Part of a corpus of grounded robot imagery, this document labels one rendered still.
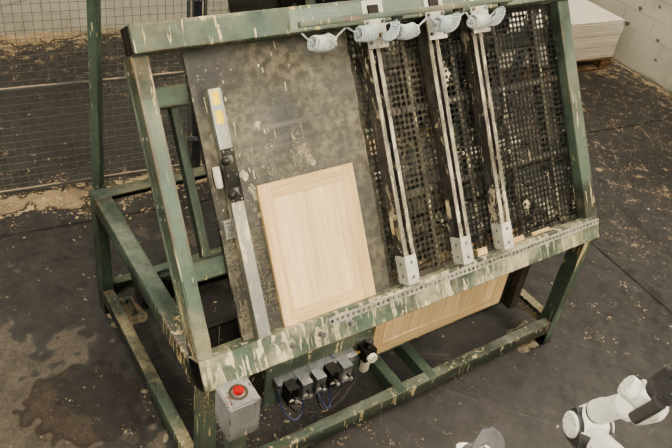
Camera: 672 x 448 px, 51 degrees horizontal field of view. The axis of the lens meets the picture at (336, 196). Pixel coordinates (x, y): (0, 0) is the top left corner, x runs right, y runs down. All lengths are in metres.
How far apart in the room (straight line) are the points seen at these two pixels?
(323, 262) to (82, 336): 1.65
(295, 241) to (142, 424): 1.32
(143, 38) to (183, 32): 0.14
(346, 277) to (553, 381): 1.67
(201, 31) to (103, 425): 1.96
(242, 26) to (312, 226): 0.81
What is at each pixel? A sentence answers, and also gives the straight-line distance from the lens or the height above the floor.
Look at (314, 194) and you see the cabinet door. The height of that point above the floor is 1.29.
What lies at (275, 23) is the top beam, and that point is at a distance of 2.67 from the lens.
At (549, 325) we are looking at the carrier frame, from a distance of 4.22.
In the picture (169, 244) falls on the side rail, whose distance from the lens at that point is 2.57.
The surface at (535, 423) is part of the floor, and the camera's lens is 3.93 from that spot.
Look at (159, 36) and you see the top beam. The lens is 2.49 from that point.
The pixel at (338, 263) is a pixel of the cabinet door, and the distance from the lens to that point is 2.86.
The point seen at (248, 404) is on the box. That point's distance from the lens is 2.49.
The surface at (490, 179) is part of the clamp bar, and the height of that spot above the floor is 1.19.
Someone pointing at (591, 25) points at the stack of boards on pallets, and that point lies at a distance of 7.78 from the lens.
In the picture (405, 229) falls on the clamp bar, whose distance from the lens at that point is 2.97.
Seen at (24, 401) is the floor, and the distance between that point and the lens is 3.79.
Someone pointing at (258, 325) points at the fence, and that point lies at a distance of 2.70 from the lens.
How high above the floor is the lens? 2.89
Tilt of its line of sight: 35 degrees down
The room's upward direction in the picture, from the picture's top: 8 degrees clockwise
